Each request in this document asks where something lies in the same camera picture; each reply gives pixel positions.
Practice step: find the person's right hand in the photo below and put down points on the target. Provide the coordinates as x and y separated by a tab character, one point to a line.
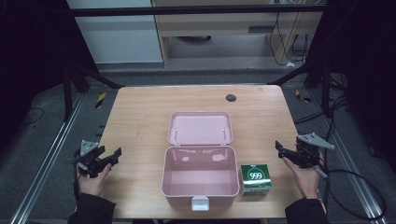
306	180

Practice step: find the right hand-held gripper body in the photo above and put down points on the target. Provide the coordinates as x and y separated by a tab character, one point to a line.
308	154

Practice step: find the white cabinet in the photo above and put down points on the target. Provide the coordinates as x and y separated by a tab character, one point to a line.
118	40

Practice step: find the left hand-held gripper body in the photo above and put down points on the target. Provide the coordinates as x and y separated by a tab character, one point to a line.
88	161

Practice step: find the black horizontal frame bar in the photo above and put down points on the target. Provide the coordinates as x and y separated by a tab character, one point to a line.
193	11

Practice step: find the green and white medicine box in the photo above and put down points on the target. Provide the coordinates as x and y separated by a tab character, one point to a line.
256	180

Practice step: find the black metal stand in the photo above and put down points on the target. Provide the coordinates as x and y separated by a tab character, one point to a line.
67	93
325	90

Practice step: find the yellow and black tape strip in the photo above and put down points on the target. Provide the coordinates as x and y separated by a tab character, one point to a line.
302	96
100	100

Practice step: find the person's left hand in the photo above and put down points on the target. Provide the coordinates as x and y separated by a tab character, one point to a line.
91	185

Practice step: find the pink plastic storage box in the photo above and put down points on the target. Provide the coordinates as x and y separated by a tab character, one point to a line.
199	174

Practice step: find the aluminium floor rail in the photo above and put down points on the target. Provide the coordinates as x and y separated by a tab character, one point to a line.
348	168
46	161

